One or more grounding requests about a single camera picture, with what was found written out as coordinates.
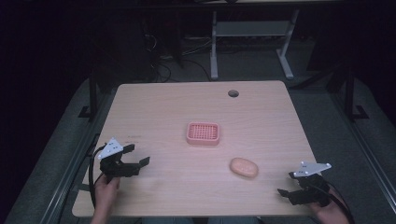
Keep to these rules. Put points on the white metal desk frame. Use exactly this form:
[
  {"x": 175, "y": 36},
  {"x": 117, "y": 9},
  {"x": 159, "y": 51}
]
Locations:
[{"x": 249, "y": 29}]

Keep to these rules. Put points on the person's right hand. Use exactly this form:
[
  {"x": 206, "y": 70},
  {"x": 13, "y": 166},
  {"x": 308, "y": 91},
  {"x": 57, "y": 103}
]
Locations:
[{"x": 329, "y": 214}]

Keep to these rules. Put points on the black metal stand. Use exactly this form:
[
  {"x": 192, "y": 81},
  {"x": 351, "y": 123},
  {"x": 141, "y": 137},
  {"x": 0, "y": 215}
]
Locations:
[
  {"x": 92, "y": 96},
  {"x": 350, "y": 93}
]

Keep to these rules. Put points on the person's left hand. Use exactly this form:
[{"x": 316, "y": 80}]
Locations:
[{"x": 106, "y": 192}]

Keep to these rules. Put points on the pink soap dish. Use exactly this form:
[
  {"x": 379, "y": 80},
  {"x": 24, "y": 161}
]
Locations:
[{"x": 203, "y": 133}]

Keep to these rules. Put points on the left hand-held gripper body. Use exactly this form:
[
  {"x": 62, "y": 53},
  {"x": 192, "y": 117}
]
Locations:
[{"x": 115, "y": 166}]

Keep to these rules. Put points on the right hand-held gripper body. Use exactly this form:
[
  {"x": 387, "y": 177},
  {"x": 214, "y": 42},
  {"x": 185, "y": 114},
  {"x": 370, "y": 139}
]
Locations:
[{"x": 313, "y": 185}]

